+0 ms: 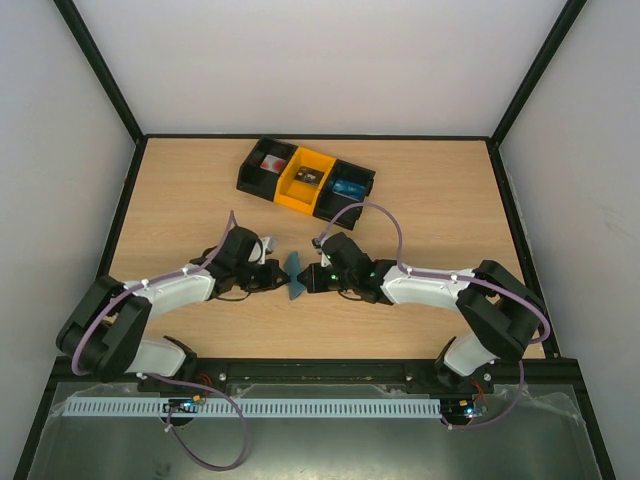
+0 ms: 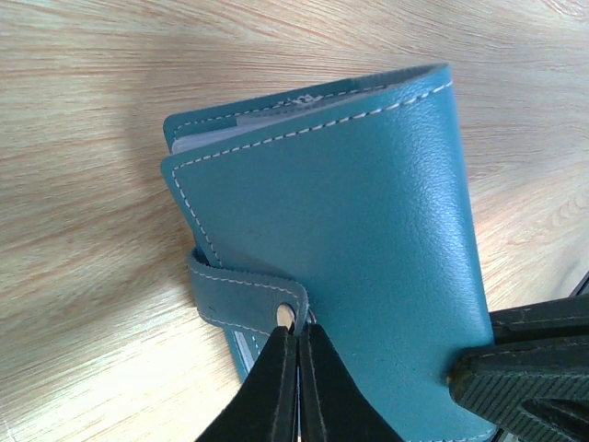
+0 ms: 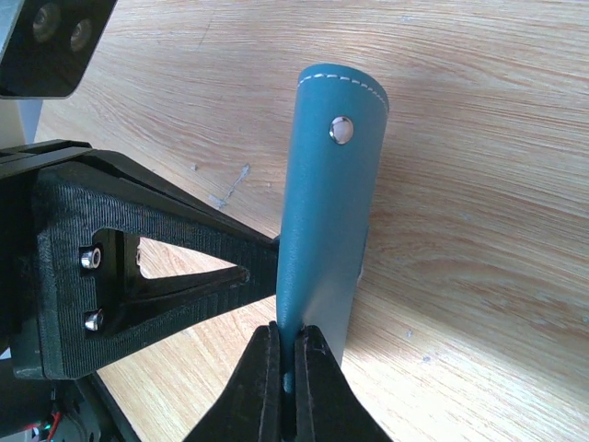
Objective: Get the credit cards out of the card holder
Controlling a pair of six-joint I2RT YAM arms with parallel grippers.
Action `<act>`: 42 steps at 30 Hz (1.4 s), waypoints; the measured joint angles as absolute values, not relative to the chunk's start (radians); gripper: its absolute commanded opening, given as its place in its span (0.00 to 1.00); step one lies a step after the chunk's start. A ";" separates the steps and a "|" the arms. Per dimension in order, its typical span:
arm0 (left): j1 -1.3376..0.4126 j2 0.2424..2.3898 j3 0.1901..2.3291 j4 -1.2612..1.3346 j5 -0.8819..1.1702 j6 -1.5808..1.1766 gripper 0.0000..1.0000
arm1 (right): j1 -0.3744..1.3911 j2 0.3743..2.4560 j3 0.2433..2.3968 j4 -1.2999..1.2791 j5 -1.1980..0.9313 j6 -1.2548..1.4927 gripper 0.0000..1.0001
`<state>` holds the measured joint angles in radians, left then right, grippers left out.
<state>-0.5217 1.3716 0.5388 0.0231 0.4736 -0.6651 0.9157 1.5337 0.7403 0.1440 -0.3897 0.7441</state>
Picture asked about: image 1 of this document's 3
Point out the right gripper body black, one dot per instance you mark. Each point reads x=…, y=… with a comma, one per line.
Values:
x=317, y=277

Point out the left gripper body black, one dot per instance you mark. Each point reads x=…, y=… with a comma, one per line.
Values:
x=257, y=281

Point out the teal leather card holder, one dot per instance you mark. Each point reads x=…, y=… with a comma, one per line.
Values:
x=292, y=268

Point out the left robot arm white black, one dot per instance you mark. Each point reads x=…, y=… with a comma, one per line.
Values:
x=105, y=334

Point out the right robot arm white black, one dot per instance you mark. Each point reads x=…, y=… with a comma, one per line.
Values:
x=502, y=313

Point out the blue card in bin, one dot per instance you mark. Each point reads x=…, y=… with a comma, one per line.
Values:
x=348, y=189

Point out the dark card in yellow bin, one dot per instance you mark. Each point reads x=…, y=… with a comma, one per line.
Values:
x=309, y=176

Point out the red white card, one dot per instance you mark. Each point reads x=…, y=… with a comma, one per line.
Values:
x=273, y=164

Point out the yellow storage bin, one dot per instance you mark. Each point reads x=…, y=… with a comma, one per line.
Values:
x=300, y=184

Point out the right black storage bin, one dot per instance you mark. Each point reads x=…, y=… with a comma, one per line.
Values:
x=328, y=204

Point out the black storage bin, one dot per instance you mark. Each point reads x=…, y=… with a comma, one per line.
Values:
x=328, y=204
x=259, y=173

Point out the left black storage bin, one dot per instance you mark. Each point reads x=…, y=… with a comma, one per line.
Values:
x=259, y=173

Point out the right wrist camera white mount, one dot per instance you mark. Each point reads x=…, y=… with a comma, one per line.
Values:
x=318, y=243

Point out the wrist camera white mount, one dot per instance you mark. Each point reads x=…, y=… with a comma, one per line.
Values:
x=318, y=243
x=264, y=247

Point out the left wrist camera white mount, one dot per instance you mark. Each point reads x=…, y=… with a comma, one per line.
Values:
x=264, y=247

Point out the white slotted cable duct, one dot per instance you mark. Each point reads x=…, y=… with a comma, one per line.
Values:
x=122, y=407

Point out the black mounting rail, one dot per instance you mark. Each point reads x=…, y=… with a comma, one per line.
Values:
x=416, y=376

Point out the black enclosure frame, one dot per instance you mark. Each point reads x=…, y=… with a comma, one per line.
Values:
x=561, y=27

